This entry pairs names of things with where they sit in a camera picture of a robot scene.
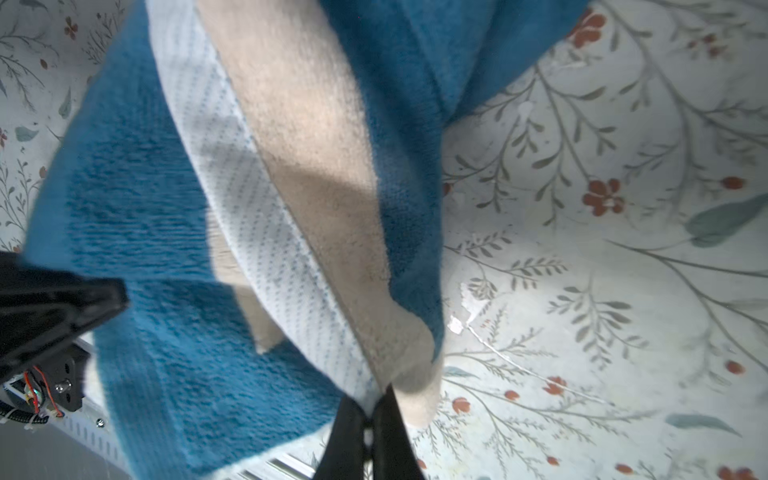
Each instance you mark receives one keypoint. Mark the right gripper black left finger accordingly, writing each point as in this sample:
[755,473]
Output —
[346,451]

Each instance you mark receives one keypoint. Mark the blue white towel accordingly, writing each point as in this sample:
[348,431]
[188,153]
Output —
[265,179]

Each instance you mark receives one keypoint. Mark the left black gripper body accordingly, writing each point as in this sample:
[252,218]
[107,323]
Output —
[46,391]

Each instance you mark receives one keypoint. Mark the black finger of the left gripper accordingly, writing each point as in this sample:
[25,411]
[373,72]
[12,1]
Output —
[45,311]

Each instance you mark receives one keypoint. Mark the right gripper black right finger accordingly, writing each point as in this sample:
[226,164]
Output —
[391,453]

